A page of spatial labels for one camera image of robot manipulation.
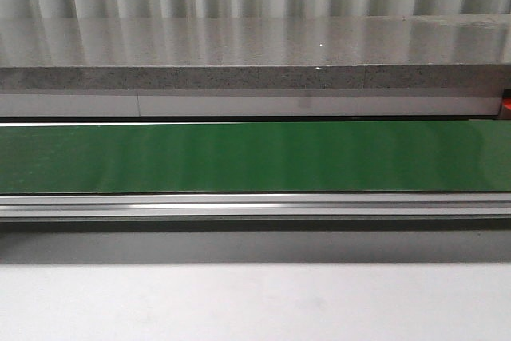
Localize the grey speckled stone counter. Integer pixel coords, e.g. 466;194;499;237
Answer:
0;14;511;117

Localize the green conveyor belt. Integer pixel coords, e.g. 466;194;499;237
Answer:
1;120;510;194

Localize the red plastic tray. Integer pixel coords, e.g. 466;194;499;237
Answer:
499;89;511;120

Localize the aluminium conveyor frame rail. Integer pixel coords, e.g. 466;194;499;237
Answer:
1;192;510;222

